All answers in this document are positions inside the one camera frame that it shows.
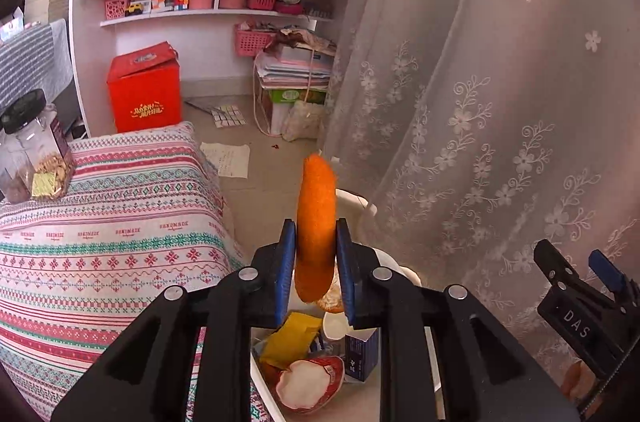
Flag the blue paper box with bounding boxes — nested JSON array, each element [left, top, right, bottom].
[[344, 328, 378, 382]]

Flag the floral paper cup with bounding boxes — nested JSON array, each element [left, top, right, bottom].
[[322, 312, 352, 341]]

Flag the red snack wrapper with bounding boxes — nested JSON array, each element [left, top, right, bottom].
[[276, 356, 345, 413]]

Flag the white trash bin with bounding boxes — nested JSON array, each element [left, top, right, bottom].
[[249, 188, 444, 422]]

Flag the person's right hand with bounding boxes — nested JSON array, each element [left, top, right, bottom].
[[561, 360, 597, 404]]

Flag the patterned striped tablecloth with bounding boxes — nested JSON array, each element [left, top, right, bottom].
[[1, 122, 247, 420]]

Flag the white lace curtain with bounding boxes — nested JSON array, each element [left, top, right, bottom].
[[320, 0, 639, 380]]

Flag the white paper on floor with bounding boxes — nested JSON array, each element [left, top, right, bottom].
[[201, 143, 250, 179]]

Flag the jar with brown snacks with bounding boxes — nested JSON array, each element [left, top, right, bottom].
[[1, 134, 30, 205]]

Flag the jar with crackers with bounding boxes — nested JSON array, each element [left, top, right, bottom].
[[1, 89, 75, 200]]

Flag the red gift box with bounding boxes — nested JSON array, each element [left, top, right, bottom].
[[106, 42, 182, 133]]

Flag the grey sofa with quilt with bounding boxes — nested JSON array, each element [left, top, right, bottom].
[[0, 19, 81, 133]]

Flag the stack of papers and books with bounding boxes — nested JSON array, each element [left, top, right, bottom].
[[253, 27, 336, 142]]

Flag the pink basket on floor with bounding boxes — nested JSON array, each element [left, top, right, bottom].
[[234, 25, 276, 57]]

